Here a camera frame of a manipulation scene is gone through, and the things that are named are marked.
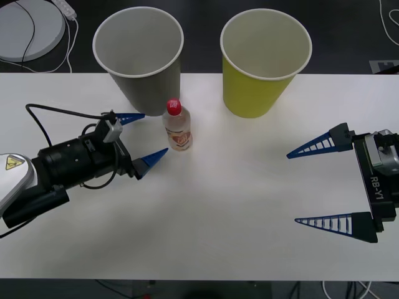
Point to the grey plastic waste bin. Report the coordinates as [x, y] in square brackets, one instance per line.
[149, 87]

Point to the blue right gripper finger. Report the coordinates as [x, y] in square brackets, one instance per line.
[340, 138]
[358, 225]

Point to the yellow-green plastic waste bin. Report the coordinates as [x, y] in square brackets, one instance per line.
[249, 93]

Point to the right arm with wrist camera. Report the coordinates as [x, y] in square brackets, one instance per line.
[386, 159]

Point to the grey marker board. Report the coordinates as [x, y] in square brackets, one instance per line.
[378, 67]

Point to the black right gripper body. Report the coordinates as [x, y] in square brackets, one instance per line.
[378, 196]

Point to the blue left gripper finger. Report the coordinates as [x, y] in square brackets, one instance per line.
[129, 117]
[149, 162]

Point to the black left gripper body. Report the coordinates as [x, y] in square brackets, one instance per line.
[106, 162]

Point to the clear bottle with red cap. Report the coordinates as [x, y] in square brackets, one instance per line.
[178, 130]

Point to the round grey base plate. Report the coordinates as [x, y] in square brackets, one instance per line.
[12, 34]

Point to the white power strip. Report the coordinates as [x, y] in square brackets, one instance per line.
[67, 9]

